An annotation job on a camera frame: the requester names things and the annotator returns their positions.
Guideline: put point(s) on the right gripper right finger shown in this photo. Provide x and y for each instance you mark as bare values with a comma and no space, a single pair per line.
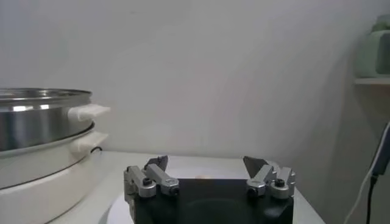
262,179

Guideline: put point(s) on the pale green appliance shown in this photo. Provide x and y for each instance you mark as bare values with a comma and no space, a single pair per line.
370,54

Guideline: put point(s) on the stainless steel steamer basket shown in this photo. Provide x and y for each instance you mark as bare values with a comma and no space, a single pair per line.
36,121

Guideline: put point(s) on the white round plate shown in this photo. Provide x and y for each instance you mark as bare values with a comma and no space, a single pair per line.
117,213

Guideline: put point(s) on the cream electric pot base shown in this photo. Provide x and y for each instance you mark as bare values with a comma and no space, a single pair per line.
36,188

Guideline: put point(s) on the white shelf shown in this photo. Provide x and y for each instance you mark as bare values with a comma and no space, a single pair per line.
373,81

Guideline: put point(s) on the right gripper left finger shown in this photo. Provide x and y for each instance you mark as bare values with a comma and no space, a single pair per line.
161,179

